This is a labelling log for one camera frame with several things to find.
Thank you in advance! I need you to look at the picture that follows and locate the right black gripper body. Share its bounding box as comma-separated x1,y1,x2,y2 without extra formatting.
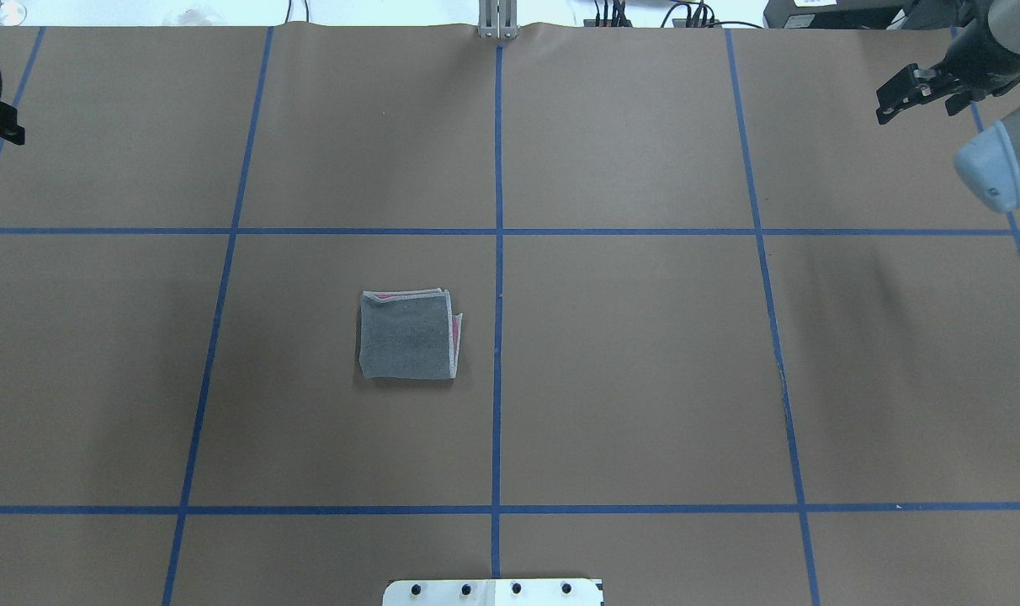
927,22,1020,116

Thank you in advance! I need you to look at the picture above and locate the pink and grey towel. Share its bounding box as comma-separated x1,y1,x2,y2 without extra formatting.
359,288,464,382

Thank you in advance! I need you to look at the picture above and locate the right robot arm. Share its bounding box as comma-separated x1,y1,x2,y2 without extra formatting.
875,1,1020,214

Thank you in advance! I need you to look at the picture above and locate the black monitor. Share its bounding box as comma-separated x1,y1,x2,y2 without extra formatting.
764,0,974,30

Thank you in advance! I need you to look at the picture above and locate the aluminium frame post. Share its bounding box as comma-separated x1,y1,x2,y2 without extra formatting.
476,0,518,40

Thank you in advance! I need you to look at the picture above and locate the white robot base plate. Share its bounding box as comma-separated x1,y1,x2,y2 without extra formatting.
380,577,605,605

